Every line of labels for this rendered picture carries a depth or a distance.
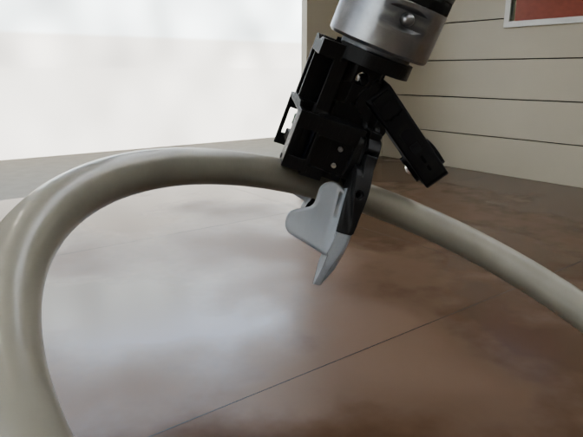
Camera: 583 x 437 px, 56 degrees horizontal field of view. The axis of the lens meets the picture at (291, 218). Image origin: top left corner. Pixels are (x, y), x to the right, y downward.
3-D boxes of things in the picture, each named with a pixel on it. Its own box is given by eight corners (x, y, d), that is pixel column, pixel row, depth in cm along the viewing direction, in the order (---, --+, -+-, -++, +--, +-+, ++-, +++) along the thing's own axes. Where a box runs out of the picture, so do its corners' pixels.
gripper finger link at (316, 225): (267, 271, 50) (292, 173, 51) (327, 287, 51) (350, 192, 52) (276, 273, 47) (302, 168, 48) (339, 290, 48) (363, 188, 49)
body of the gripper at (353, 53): (271, 146, 55) (315, 25, 50) (349, 171, 57) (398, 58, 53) (278, 173, 48) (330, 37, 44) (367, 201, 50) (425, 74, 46)
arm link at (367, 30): (425, 12, 52) (467, 24, 43) (403, 62, 54) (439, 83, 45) (338, -24, 50) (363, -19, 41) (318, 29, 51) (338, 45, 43)
